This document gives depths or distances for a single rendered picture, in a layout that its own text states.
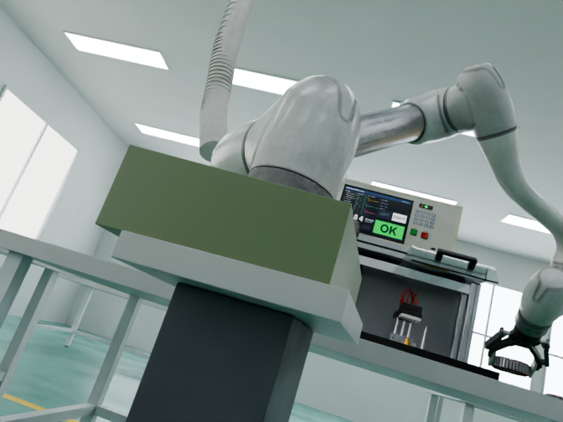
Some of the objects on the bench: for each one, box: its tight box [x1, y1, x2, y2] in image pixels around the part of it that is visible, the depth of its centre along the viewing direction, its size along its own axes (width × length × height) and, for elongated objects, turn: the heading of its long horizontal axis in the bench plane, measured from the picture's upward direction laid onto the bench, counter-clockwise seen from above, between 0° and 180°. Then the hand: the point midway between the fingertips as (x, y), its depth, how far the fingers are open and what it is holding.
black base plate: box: [359, 331, 500, 380], centre depth 141 cm, size 47×64×2 cm
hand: (510, 364), depth 145 cm, fingers closed on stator, 11 cm apart
